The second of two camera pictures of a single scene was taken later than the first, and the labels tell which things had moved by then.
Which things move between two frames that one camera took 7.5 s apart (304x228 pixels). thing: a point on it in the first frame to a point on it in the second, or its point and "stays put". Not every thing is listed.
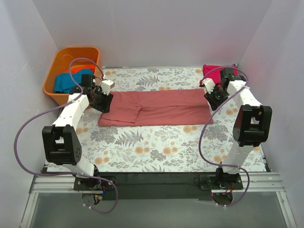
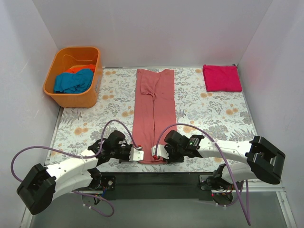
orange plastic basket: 60,63 stays put
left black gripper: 103,103 to 127,154
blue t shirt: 65,82 stays put
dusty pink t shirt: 154,108 to 154,114
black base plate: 175,186 stays put
